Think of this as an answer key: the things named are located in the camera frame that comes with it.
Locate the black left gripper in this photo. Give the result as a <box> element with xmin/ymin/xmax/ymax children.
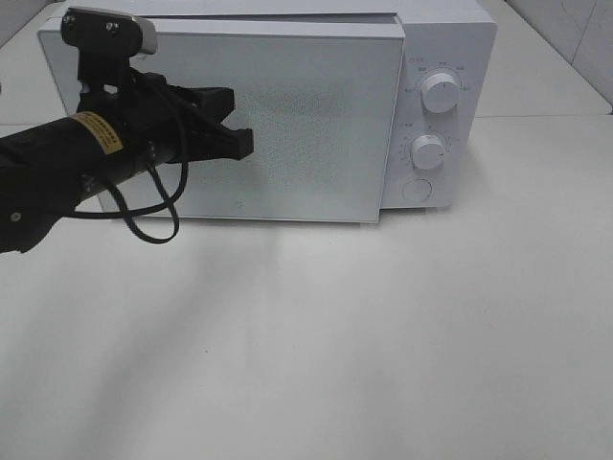
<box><xmin>77</xmin><ymin>48</ymin><xmax>254</xmax><ymax>163</ymax></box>

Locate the white microwave door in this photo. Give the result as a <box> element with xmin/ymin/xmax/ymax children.
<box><xmin>36</xmin><ymin>18</ymin><xmax>407</xmax><ymax>225</ymax></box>

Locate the round white door button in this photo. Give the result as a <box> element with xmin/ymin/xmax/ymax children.
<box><xmin>401</xmin><ymin>178</ymin><xmax>433</xmax><ymax>203</ymax></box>

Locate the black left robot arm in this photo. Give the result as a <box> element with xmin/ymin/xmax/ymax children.
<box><xmin>1</xmin><ymin>50</ymin><xmax>254</xmax><ymax>253</ymax></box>

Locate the lower white timer knob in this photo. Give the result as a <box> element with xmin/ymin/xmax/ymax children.
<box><xmin>410</xmin><ymin>134</ymin><xmax>445</xmax><ymax>171</ymax></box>

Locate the upper white power knob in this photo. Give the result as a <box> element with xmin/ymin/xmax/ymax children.
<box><xmin>420</xmin><ymin>72</ymin><xmax>460</xmax><ymax>114</ymax></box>

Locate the white microwave oven body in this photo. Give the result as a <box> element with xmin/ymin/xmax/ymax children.
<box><xmin>46</xmin><ymin>0</ymin><xmax>499</xmax><ymax>224</ymax></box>

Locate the black left camera cable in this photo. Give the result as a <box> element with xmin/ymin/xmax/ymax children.
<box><xmin>74</xmin><ymin>80</ymin><xmax>191</xmax><ymax>245</ymax></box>

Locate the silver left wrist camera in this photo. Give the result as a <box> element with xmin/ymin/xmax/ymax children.
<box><xmin>60</xmin><ymin>7</ymin><xmax>158</xmax><ymax>58</ymax></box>

